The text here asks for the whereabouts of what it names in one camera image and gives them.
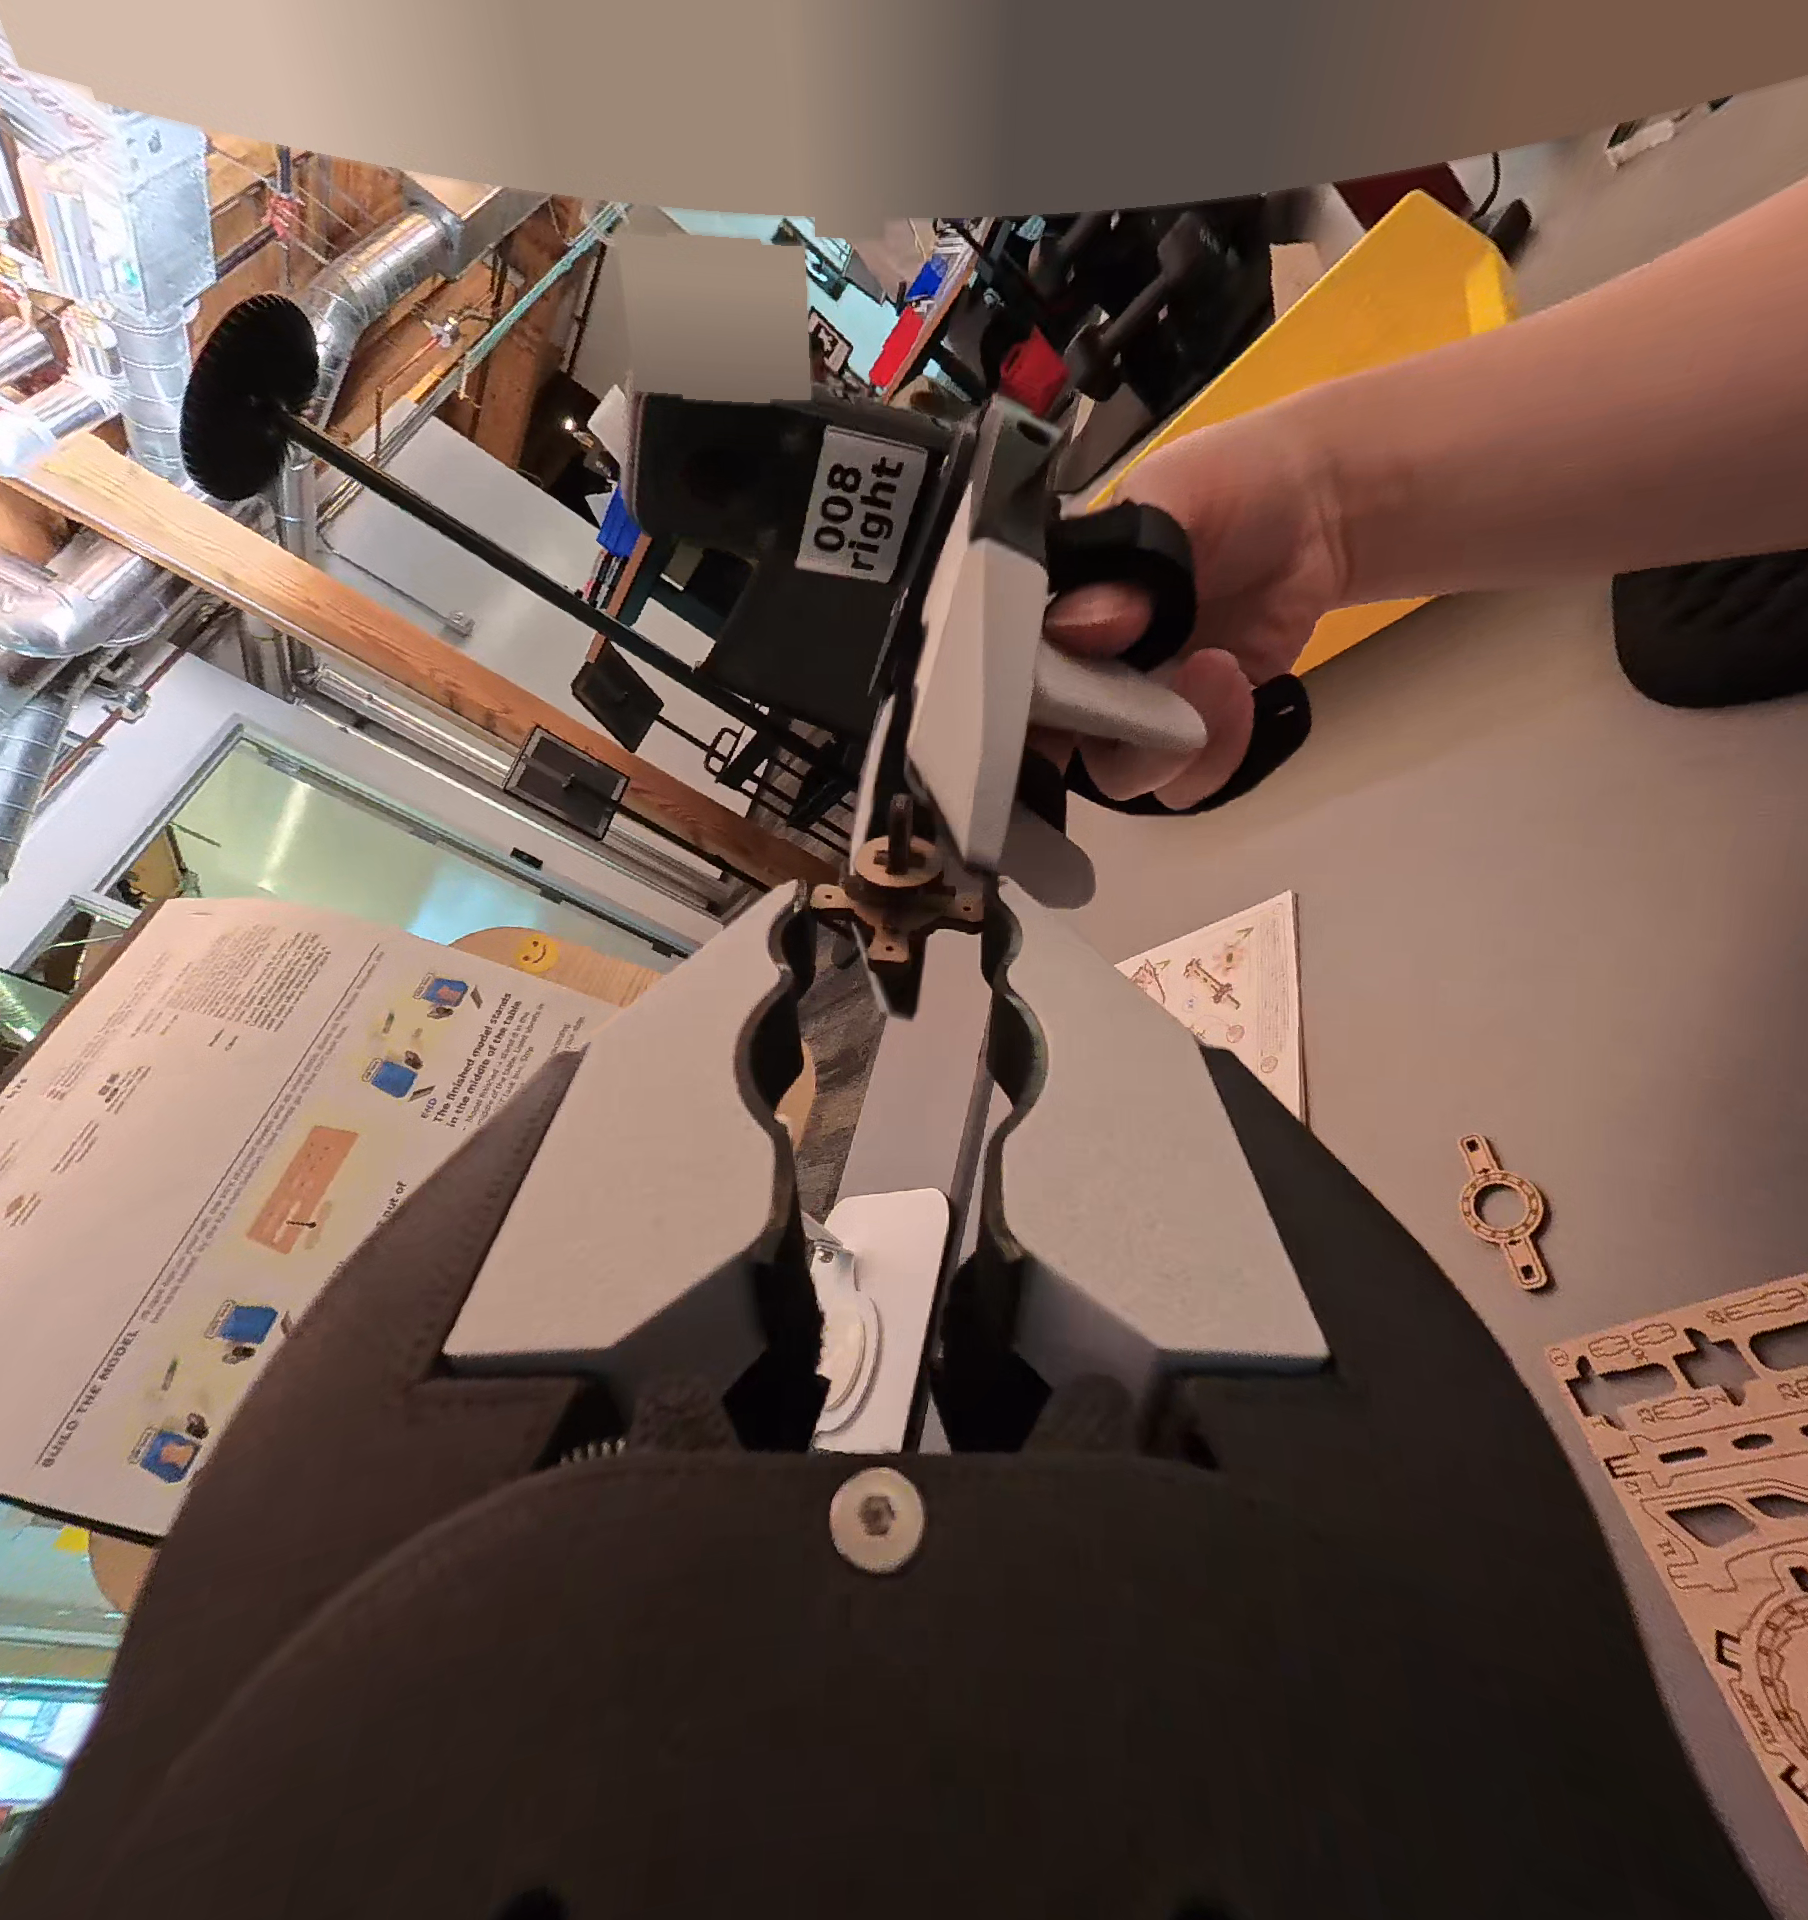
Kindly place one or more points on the black pad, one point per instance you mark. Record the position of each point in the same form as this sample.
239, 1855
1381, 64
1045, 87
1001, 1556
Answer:
1745, 629

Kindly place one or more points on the red bin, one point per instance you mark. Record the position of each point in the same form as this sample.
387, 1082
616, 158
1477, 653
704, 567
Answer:
1036, 376

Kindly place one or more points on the blue bin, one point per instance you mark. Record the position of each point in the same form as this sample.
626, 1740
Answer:
938, 288

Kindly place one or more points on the round wooden smiley board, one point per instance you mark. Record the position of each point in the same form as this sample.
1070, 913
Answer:
545, 961

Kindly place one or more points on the wooden ceiling beam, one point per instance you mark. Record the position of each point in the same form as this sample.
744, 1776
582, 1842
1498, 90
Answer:
320, 600

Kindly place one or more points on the small black box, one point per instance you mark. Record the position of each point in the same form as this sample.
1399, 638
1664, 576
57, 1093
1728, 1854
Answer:
568, 780

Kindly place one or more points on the small instruction booklet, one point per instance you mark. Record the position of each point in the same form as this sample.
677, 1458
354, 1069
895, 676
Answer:
1235, 989

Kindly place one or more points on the black disc on rod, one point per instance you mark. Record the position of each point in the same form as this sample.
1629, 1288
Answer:
245, 399

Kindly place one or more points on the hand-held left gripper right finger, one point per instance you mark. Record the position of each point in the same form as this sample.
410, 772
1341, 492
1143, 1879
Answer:
1145, 1229

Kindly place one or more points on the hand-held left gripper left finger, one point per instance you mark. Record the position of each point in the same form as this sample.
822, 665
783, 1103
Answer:
620, 1200

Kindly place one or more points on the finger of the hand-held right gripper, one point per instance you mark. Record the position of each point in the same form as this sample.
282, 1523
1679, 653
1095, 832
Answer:
979, 690
881, 780

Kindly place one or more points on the silver ventilation duct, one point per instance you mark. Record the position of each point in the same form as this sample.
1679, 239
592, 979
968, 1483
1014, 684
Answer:
6, 721
379, 285

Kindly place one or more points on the yellow box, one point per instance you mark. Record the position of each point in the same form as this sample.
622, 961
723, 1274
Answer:
1370, 315

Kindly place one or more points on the person's right forearm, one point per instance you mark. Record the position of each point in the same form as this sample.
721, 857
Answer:
1595, 389

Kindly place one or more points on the white stand base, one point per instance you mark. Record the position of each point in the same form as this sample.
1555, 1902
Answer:
891, 1261

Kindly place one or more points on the wooden parts sheet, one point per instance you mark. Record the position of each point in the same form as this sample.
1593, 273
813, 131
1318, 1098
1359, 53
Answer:
1804, 1560

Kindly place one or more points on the glass window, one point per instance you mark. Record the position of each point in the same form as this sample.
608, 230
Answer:
394, 854

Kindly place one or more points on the wooden cross part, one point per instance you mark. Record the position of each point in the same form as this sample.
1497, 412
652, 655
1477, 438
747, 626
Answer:
904, 867

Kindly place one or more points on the large laminated instruction sheet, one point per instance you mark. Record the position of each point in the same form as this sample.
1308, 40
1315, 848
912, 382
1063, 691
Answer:
169, 1080

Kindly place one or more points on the person's right hand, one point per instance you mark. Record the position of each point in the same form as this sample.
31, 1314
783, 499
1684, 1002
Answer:
1266, 540

